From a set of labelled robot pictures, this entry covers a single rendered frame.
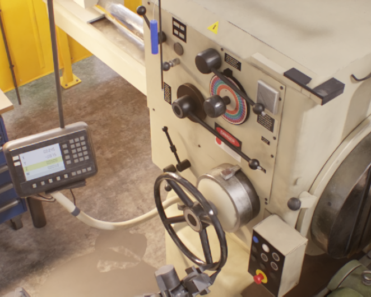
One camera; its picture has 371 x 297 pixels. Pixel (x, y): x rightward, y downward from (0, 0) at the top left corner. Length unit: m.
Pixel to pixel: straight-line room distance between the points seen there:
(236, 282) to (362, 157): 1.00
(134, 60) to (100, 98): 1.75
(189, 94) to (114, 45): 1.06
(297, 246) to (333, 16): 0.73
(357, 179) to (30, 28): 3.04
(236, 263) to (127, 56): 1.12
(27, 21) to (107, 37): 1.43
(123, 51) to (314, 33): 1.36
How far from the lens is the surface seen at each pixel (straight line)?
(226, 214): 2.03
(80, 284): 3.49
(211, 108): 1.84
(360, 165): 1.97
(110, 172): 4.03
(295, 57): 1.73
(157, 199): 2.13
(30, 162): 2.39
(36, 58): 4.62
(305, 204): 1.92
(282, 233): 1.96
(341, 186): 1.98
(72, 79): 4.84
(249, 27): 1.84
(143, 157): 4.12
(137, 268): 3.51
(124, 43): 3.02
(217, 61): 1.85
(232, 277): 2.74
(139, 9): 2.08
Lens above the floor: 2.84
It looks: 43 degrees down
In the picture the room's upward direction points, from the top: straight up
